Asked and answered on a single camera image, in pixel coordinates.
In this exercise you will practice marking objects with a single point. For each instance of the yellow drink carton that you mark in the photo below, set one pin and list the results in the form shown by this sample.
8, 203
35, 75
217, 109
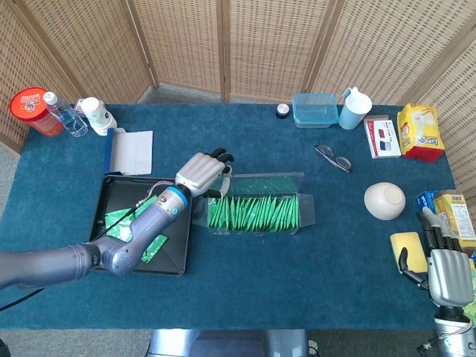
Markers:
459, 212

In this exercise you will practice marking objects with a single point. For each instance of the clear blue food container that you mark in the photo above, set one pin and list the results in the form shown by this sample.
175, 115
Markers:
316, 111

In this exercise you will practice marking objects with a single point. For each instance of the white plastic bottle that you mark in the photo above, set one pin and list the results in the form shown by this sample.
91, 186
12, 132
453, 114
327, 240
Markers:
96, 115

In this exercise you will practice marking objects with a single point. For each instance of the black plastic tray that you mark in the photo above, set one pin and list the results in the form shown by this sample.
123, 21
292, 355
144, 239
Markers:
122, 189

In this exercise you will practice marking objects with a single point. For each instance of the clear water bottle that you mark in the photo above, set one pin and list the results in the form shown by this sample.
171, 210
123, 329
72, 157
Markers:
70, 119

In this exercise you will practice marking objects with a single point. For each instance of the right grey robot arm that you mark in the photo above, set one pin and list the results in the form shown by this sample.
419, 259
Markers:
453, 334

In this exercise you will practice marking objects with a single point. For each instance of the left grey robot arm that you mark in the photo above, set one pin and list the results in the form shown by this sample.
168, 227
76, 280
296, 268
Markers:
111, 254

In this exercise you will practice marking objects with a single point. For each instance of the open white blue cardboard box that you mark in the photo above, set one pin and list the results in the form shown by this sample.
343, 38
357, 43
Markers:
130, 152

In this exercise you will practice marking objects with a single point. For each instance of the blue table carpet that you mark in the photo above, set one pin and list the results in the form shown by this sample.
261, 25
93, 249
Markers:
260, 279

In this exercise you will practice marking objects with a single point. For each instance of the yellow sponge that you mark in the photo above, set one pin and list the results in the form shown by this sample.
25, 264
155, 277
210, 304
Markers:
409, 251

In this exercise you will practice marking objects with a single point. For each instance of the light blue pitcher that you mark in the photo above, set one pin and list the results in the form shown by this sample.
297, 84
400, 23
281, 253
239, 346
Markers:
351, 115

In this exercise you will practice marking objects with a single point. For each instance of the white box red blue print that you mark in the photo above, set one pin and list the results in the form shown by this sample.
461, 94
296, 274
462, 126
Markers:
383, 137

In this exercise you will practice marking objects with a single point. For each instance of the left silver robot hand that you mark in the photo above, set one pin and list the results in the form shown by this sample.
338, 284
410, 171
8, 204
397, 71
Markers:
197, 175

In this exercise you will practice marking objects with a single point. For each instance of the beige bowl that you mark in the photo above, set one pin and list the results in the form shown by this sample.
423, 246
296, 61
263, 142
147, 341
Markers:
383, 201

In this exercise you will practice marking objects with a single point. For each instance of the clear box of green packets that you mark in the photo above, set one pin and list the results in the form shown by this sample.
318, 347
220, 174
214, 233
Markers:
260, 182

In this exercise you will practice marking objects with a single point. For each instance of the grey robot torso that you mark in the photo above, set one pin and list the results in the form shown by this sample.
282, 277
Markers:
223, 344

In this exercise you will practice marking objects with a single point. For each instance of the row of green packets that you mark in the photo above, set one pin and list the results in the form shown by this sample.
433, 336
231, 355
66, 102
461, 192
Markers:
253, 215

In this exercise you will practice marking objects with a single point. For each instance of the small black silver jar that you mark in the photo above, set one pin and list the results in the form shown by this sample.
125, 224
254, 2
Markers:
283, 111

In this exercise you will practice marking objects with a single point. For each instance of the bamboo folding screen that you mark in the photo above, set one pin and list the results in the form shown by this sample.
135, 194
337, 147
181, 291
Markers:
271, 48

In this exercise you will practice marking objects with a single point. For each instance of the black eyeglasses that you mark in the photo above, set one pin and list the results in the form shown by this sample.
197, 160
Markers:
327, 150

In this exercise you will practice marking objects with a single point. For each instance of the red lidded plastic jar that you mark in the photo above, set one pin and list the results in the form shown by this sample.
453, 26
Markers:
29, 104

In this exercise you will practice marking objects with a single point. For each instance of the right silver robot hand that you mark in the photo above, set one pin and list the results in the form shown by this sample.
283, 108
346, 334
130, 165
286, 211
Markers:
448, 275

